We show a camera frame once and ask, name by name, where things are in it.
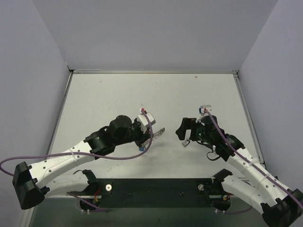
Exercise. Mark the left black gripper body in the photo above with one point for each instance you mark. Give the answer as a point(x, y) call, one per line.
point(141, 136)

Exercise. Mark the large metal keyring with loops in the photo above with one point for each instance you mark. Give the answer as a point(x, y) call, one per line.
point(155, 136)

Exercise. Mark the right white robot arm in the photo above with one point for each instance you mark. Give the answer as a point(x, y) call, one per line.
point(278, 204)

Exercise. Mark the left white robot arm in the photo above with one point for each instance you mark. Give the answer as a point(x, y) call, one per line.
point(35, 182)

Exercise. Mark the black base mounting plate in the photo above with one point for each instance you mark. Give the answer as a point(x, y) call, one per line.
point(157, 193)

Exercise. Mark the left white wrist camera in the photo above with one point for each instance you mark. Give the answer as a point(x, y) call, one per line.
point(145, 119)

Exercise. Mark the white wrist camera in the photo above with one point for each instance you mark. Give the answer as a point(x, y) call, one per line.
point(204, 109)
point(145, 119)

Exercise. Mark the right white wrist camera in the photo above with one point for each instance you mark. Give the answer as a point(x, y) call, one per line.
point(204, 109)

